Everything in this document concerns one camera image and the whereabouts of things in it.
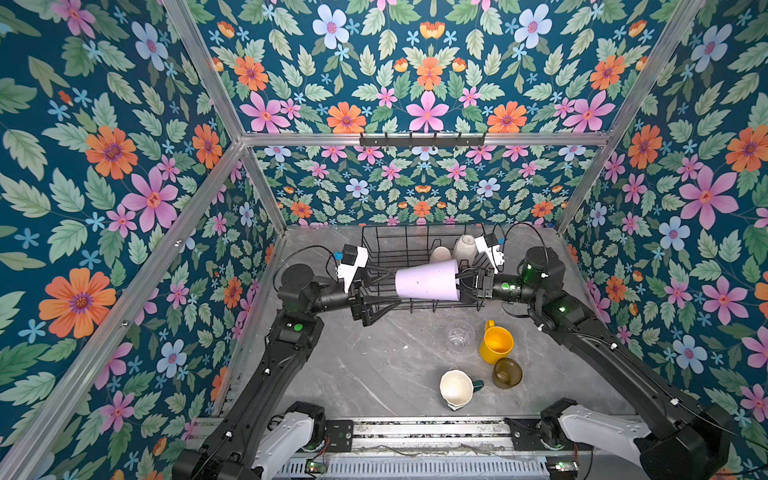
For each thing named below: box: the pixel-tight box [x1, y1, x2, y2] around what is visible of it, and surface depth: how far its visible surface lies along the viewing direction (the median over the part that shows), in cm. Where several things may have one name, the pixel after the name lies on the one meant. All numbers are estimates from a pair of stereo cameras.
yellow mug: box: [480, 320, 514, 365], surface depth 85 cm
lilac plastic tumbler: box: [395, 259, 460, 301], surface depth 60 cm
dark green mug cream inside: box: [439, 369, 484, 411], surface depth 75 cm
